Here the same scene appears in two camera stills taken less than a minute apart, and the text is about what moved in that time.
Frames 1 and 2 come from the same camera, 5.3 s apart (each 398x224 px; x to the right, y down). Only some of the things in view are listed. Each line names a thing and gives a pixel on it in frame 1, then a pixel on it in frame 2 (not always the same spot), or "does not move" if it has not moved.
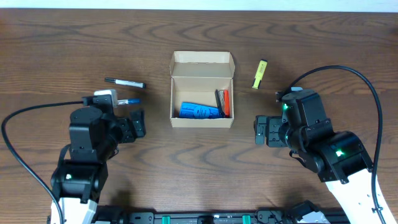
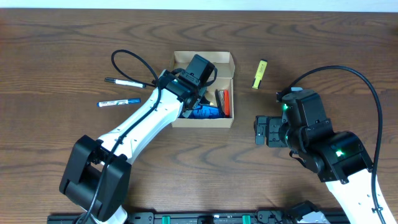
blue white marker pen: [130, 101] does not move
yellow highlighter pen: [260, 73] does not move
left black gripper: [131, 128] → [204, 101]
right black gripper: [267, 130] does not move
